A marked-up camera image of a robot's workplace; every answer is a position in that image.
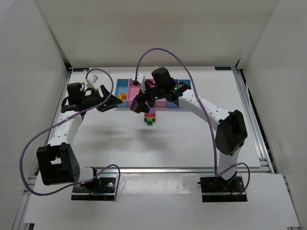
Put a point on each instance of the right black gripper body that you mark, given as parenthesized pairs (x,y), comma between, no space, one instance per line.
(143,100)

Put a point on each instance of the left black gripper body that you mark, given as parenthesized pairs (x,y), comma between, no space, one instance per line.
(101,99)

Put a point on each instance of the yellow lego brick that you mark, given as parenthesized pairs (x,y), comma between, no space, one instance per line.
(122,96)

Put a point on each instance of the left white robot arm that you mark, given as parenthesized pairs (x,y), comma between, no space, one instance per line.
(57,161)

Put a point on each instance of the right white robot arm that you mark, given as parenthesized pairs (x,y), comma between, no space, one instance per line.
(227,128)

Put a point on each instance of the striped purple red lego stack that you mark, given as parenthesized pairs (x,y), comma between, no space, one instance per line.
(135,107)

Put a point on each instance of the purple green red lego stack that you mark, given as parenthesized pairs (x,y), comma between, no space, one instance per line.
(150,117)

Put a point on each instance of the dark blue bin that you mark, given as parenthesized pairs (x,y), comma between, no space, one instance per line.
(171,105)

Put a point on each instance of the narrow pink bin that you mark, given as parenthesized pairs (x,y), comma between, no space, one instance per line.
(160,103)

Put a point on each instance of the left light blue bin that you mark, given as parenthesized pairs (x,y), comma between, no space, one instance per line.
(122,86)

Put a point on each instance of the light blue bin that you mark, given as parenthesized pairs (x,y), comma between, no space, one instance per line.
(122,86)
(185,95)

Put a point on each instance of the right light blue bin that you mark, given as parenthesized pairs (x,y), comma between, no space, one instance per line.
(185,95)

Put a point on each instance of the large pink bin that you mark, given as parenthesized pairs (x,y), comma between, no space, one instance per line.
(133,90)

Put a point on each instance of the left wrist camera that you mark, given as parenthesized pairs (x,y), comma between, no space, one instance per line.
(92,82)

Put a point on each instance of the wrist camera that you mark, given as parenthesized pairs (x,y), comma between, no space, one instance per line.
(92,82)
(139,80)

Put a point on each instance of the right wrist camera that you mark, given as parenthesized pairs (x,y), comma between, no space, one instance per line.
(139,80)

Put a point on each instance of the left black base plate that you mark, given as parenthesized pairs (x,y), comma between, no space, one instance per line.
(101,189)

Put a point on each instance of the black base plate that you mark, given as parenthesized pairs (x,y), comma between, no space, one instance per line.
(218,190)
(101,189)

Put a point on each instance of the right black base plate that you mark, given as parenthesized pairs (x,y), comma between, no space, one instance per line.
(218,190)

